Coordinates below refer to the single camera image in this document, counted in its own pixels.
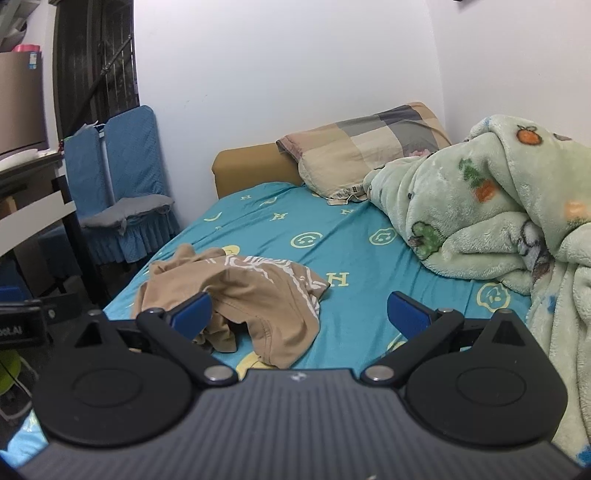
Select black legged desk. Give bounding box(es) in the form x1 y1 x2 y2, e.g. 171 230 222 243
0 152 105 308

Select lime green object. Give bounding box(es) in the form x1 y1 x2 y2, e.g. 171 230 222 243
0 350 21 395

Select green fleece printed blanket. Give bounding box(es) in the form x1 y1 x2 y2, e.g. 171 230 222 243
362 113 591 467

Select dark grilled window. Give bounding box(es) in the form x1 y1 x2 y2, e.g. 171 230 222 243
52 0 141 139

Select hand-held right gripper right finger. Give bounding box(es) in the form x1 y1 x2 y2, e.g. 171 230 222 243
361 291 528 385

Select mustard headboard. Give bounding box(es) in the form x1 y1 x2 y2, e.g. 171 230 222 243
212 142 305 200

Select grey seat cushion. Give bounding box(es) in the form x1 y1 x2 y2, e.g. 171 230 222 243
82 194 175 236

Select tan clothes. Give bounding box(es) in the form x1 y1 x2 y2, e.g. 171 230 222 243
135 244 331 370

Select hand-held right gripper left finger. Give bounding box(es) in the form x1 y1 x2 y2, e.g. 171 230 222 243
74 292 240 385

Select brown box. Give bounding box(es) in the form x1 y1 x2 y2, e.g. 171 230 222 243
0 50 49 157

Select blue covered chair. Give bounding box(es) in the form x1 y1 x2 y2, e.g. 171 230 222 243
81 105 182 266
64 124 112 227

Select checked beige pillow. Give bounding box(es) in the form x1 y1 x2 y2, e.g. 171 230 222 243
276 102 453 205

